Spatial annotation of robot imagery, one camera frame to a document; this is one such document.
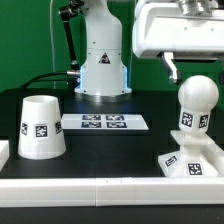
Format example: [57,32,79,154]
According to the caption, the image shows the white marker tag plate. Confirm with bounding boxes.
[62,114,148,130]

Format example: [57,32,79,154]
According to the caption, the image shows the white lamp shade cone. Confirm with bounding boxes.
[18,95,66,160]

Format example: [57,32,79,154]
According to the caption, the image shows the white front wall rail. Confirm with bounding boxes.
[0,177,224,207]

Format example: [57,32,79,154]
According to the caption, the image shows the white wall rail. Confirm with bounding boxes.
[0,177,224,207]
[202,143,224,177]
[0,140,9,171]

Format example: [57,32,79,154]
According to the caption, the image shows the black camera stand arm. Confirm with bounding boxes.
[57,0,86,68]

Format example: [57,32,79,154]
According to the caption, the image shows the white left wall rail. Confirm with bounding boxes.
[0,140,9,171]

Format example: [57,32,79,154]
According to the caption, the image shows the white lamp bulb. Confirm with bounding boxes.
[178,75,219,136]

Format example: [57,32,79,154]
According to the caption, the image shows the white lamp base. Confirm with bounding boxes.
[158,130,221,178]

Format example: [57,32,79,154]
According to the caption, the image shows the white right wall rail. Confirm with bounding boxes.
[202,143,224,177]

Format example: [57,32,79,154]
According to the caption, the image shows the black cable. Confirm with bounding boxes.
[19,69,82,90]

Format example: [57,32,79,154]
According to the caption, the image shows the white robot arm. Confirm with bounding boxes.
[75,0,224,102]

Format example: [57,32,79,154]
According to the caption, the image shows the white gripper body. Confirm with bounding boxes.
[132,0,224,60]

